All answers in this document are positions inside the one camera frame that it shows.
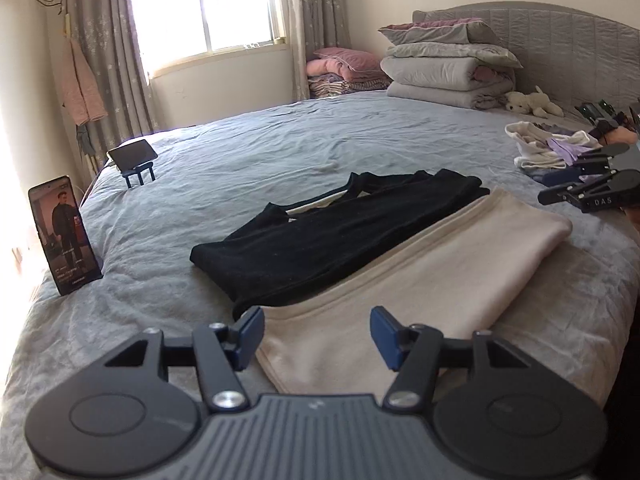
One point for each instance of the black smartphone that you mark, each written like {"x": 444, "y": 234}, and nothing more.
{"x": 132, "y": 152}
{"x": 62, "y": 235}

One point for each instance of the grey hanging cloth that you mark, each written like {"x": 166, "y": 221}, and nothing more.
{"x": 85, "y": 140}

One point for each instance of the pile of white clothes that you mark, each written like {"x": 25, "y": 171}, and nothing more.
{"x": 530, "y": 147}

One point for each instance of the blue phone stand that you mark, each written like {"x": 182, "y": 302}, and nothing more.
{"x": 139, "y": 176}

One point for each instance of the grey star-patterned curtain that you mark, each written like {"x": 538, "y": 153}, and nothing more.
{"x": 105, "y": 35}
{"x": 322, "y": 25}

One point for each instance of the beige and black bear sweatshirt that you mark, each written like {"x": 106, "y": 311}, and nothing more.
{"x": 400, "y": 270}

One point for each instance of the window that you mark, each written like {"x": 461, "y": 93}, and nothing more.
{"x": 210, "y": 5}

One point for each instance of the grey pillow with mauve trim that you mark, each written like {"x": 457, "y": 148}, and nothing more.
{"x": 435, "y": 32}

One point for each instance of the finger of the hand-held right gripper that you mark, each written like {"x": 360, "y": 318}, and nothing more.
{"x": 562, "y": 177}
{"x": 555, "y": 196}

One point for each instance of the grey quilted headboard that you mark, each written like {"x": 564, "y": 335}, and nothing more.
{"x": 565, "y": 45}

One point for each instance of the pink pillow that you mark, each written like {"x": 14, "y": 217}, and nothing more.
{"x": 345, "y": 62}

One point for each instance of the bed with grey sheet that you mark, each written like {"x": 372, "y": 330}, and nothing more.
{"x": 225, "y": 160}

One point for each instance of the purple cloth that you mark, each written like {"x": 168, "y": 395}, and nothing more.
{"x": 565, "y": 150}

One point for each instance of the white plush toy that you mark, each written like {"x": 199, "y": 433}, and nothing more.
{"x": 530, "y": 102}

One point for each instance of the striped folded blanket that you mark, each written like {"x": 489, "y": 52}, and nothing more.
{"x": 350, "y": 86}

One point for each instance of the pink hanging jacket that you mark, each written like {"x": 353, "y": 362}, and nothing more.
{"x": 82, "y": 85}

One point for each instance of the idle hand-held gripper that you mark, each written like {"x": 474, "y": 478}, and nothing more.
{"x": 597, "y": 115}

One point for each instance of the person's right hand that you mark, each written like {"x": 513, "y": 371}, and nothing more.
{"x": 627, "y": 136}

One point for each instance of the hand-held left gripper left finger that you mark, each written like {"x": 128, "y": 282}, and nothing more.
{"x": 252, "y": 332}

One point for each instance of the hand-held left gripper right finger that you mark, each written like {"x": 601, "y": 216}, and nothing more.
{"x": 382, "y": 335}

